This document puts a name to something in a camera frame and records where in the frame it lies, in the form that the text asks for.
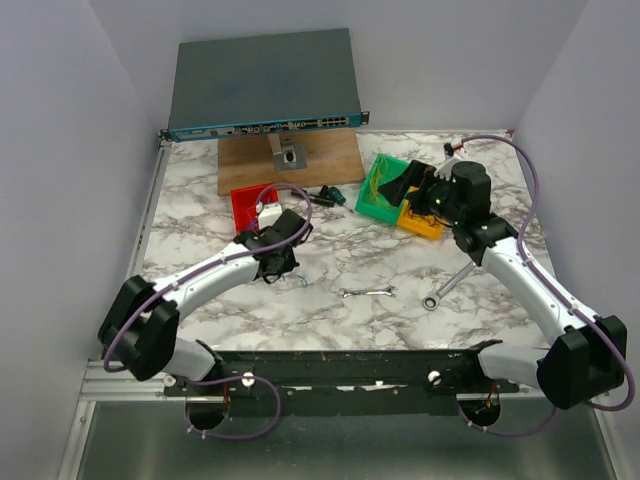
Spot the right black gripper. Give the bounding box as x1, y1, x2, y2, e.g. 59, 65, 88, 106
378, 159, 464, 226

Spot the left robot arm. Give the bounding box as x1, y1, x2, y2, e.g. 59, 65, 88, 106
97, 209, 312, 395

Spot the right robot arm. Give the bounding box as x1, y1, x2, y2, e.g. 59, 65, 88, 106
377, 160, 627, 410

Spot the green plastic bin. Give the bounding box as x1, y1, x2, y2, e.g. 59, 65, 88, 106
355, 153, 408, 225

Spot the yellow plastic bin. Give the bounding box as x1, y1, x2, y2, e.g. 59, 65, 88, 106
396, 200, 444, 241

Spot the red plastic bin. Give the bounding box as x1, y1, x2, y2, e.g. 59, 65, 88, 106
230, 183, 279, 233

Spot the wooden board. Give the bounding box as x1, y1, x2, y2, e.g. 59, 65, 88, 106
218, 129, 365, 196

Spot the black cylindrical bit holder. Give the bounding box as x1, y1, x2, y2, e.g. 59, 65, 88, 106
306, 193, 335, 208

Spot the small open-end wrench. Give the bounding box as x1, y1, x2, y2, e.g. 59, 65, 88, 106
338, 286, 396, 298

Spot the ratchet wrench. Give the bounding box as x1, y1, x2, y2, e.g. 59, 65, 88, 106
422, 261, 476, 311

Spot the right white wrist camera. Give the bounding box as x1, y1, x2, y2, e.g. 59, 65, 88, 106
434, 141, 464, 181

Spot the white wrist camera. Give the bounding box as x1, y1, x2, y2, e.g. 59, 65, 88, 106
256, 202, 283, 230
434, 141, 464, 181

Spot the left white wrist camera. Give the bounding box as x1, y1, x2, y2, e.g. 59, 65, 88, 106
256, 202, 283, 230

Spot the green handled screwdriver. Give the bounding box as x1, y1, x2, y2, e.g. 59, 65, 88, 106
320, 185, 354, 213

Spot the grey metal bracket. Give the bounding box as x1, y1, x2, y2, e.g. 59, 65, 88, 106
267, 134, 307, 172

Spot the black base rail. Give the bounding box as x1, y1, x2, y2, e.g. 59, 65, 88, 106
164, 347, 518, 417

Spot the grey network switch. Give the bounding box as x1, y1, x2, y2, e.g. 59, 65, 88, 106
161, 28, 370, 143

